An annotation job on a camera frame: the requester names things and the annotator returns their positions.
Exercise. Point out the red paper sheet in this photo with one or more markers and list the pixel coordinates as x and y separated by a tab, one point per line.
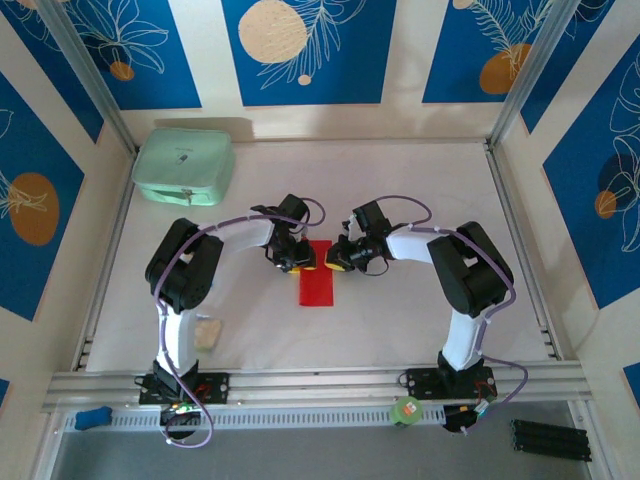
316	290

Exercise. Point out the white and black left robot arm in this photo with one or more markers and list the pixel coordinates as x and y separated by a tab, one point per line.
175	340

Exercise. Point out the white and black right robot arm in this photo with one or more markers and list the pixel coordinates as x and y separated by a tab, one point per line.
462	345

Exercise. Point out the clear bag of beige snacks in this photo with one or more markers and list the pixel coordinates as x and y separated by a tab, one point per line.
207	335

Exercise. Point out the mint green zipper pouch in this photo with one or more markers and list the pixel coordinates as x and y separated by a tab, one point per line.
180	160

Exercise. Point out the green tape roll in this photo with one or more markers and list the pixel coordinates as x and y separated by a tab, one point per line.
405	412

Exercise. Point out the blue bone-shaped foam piece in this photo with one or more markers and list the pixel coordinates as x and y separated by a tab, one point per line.
92	419

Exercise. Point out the long aluminium mounting rail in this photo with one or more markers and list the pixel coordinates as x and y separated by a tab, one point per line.
320	385

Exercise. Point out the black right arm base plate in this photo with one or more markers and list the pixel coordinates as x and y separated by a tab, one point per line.
422	382

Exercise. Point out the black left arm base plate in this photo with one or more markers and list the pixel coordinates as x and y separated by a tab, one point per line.
217	387

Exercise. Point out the aluminium table side rail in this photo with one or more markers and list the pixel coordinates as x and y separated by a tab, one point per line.
117	225
506	200

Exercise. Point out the aluminium frame post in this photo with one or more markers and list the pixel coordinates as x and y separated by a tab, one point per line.
87	70
530	65

